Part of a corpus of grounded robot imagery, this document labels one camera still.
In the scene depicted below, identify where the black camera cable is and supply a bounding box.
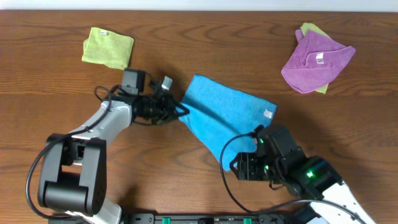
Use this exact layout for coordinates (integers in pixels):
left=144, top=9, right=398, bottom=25
left=219, top=132, right=371, bottom=224
left=25, top=85, right=125, bottom=220

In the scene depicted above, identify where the purple microfiber cloth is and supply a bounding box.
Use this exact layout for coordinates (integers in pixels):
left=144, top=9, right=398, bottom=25
left=281, top=30, right=356, bottom=94

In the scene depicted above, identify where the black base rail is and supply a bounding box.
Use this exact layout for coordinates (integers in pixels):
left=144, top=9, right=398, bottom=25
left=120, top=213, right=302, bottom=224

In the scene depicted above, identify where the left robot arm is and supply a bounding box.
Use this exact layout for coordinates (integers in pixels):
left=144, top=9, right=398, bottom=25
left=37, top=93, right=189, bottom=223

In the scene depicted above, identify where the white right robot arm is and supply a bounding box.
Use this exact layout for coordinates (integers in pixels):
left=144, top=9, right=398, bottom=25
left=229, top=152, right=374, bottom=223

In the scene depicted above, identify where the green cloth under purple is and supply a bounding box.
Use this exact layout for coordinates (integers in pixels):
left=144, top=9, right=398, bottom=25
left=300, top=22, right=328, bottom=94

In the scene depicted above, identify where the blue microfiber cloth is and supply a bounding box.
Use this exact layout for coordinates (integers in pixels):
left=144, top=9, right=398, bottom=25
left=179, top=75, right=277, bottom=171

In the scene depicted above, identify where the black left camera cable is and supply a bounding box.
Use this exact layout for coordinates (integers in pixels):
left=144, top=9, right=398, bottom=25
left=25, top=85, right=125, bottom=220

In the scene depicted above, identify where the black right camera cable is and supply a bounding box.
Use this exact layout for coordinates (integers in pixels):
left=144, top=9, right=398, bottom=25
left=219, top=132, right=371, bottom=224

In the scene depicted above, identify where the folded green cloth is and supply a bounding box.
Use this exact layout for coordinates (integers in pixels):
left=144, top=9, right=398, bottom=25
left=81, top=27, right=134, bottom=70

